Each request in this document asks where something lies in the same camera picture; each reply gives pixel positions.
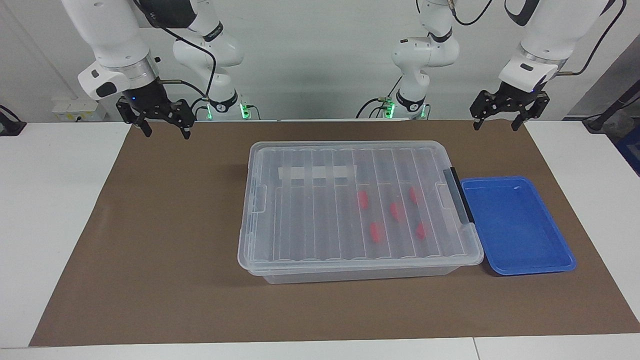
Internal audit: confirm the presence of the clear ribbed plastic lid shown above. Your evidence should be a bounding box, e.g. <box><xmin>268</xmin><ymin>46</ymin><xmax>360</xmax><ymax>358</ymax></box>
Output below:
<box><xmin>237</xmin><ymin>141</ymin><xmax>485</xmax><ymax>276</ymax></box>

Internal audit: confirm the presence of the blue plastic tray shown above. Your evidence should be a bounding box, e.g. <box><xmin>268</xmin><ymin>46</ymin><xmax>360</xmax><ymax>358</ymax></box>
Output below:
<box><xmin>460</xmin><ymin>176</ymin><xmax>577</xmax><ymax>276</ymax></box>

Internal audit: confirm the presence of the clear plastic storage box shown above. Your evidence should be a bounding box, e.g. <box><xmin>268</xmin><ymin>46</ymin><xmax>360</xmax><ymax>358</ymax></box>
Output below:
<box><xmin>239</xmin><ymin>142</ymin><xmax>484</xmax><ymax>285</ymax></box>

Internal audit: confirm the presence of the black stand in background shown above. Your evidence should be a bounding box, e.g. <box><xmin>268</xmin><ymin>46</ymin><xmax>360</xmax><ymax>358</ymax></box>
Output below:
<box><xmin>582</xmin><ymin>80</ymin><xmax>640</xmax><ymax>133</ymax></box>

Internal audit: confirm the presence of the blue crate in background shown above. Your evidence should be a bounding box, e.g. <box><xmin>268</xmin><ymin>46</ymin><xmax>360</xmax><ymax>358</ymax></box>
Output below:
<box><xmin>615</xmin><ymin>125</ymin><xmax>640</xmax><ymax>176</ymax></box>

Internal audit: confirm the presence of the brown table mat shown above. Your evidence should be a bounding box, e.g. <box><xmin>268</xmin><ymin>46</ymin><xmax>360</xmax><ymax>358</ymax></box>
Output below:
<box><xmin>29</xmin><ymin>120</ymin><xmax>640</xmax><ymax>347</ymax></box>

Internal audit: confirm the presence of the black clamp on table edge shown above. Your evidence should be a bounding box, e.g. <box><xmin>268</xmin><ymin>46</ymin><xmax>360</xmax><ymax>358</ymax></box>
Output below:
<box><xmin>0</xmin><ymin>105</ymin><xmax>27</xmax><ymax>137</ymax></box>

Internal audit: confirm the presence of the black base cable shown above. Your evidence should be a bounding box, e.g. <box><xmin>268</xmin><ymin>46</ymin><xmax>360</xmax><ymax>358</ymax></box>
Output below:
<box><xmin>186</xmin><ymin>96</ymin><xmax>207</xmax><ymax>121</ymax></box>
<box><xmin>356</xmin><ymin>75</ymin><xmax>403</xmax><ymax>119</ymax></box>

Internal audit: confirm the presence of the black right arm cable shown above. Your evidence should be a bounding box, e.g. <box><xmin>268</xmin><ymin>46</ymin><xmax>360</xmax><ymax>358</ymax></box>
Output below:
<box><xmin>132</xmin><ymin>0</ymin><xmax>218</xmax><ymax>101</ymax></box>

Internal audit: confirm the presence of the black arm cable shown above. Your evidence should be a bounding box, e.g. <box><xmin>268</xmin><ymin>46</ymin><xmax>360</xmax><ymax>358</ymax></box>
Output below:
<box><xmin>132</xmin><ymin>0</ymin><xmax>218</xmax><ymax>101</ymax></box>
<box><xmin>450</xmin><ymin>0</ymin><xmax>628</xmax><ymax>77</ymax></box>

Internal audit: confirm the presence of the white wall power strip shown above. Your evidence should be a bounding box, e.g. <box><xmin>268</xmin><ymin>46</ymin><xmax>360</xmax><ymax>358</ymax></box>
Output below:
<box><xmin>52</xmin><ymin>98</ymin><xmax>107</xmax><ymax>122</ymax></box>

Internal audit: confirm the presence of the black box latch handle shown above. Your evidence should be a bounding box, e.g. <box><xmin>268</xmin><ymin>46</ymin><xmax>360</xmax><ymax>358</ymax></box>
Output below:
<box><xmin>443</xmin><ymin>167</ymin><xmax>476</xmax><ymax>226</ymax></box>

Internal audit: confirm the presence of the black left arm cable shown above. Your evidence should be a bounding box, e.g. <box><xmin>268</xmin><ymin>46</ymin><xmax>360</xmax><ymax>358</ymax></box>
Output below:
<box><xmin>450</xmin><ymin>0</ymin><xmax>628</xmax><ymax>77</ymax></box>

